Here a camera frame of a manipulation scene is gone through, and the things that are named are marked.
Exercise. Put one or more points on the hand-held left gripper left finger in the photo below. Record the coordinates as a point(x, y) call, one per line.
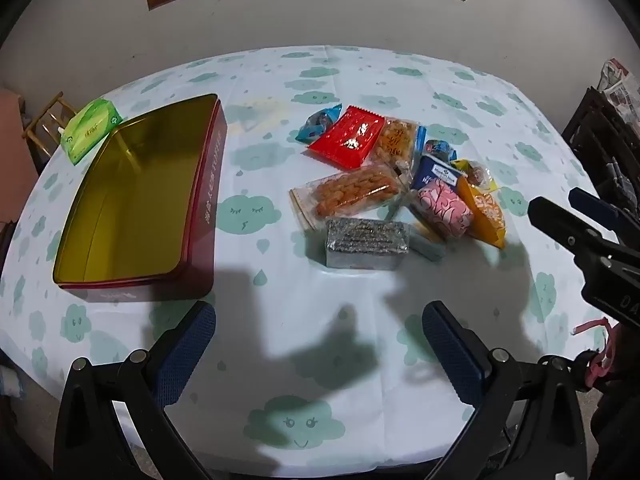
point(187, 355)

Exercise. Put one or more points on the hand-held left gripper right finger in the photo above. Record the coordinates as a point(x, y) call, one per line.
point(452, 355)

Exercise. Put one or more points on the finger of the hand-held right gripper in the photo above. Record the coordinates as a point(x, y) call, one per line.
point(595, 209)
point(555, 217)

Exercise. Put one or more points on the orange snack packet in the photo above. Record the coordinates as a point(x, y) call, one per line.
point(485, 215)

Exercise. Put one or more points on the dark blue cracker packet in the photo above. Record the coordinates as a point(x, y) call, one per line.
point(435, 172)

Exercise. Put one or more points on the blue round-label snack packet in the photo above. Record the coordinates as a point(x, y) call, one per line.
point(440, 147)

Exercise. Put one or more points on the silver seaweed snack packet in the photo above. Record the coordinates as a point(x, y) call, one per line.
point(367, 240)

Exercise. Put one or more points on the red tin box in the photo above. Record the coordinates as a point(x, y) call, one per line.
point(135, 200)

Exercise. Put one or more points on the clear packet of orange crackers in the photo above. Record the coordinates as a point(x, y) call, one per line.
point(395, 140)

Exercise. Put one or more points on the clear packet of peanuts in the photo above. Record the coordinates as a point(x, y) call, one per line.
point(350, 192)

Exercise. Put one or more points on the red snack packet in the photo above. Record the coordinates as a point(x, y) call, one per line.
point(347, 135)

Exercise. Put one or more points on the small blue-ended snack packet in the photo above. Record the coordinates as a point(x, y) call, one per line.
point(317, 122)

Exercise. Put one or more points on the dark wooden furniture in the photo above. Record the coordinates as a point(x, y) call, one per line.
point(600, 130)

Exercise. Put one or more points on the pink ribbon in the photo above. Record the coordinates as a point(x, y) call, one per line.
point(597, 365)

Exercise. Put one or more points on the small yellow snack packet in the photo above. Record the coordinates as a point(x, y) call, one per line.
point(475, 172)

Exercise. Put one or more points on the pink snack packet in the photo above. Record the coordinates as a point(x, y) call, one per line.
point(445, 207)

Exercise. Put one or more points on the stack of newspapers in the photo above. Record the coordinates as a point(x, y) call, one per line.
point(622, 85)

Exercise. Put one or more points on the green tissue pack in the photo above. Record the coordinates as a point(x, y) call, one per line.
point(90, 127)

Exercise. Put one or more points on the bamboo stool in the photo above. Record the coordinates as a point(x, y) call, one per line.
point(56, 102)

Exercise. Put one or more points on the cloud printed tablecloth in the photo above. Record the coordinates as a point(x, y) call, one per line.
point(300, 85)

